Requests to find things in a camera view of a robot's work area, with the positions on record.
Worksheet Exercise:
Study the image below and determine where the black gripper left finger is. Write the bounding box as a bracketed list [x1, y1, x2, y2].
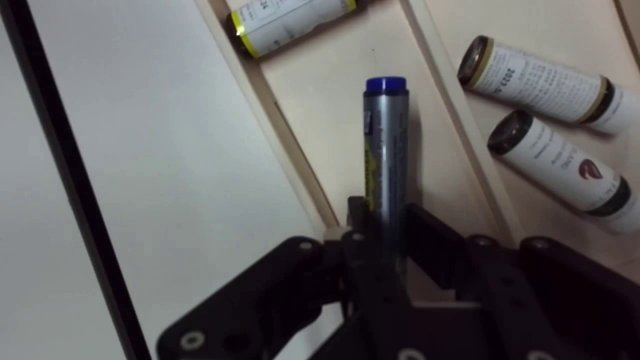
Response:
[157, 194, 403, 360]

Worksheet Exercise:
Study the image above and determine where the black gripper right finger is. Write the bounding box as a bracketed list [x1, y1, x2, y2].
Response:
[403, 201, 640, 360]

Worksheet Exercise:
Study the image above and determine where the blue and grey marker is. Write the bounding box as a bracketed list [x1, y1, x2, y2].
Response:
[362, 74, 411, 267]

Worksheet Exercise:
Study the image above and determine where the lower white dark-capped bottle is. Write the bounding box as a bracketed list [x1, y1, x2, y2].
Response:
[486, 107, 640, 235]

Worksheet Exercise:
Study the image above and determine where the white dark-capped bottle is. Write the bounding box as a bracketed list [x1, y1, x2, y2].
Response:
[456, 33, 640, 138]
[486, 107, 640, 235]

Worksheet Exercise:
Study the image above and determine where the light wooden compartment tray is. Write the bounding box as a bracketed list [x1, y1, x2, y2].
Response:
[192, 0, 640, 286]

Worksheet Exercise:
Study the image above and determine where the upper white dark-capped bottle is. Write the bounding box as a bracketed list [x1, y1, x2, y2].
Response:
[456, 33, 640, 138]

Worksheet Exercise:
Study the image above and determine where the yellow-banded small white bottle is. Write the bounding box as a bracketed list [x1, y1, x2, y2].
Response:
[228, 0, 360, 60]

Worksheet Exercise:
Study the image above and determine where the black cable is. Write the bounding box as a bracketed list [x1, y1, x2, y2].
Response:
[0, 0, 154, 360]

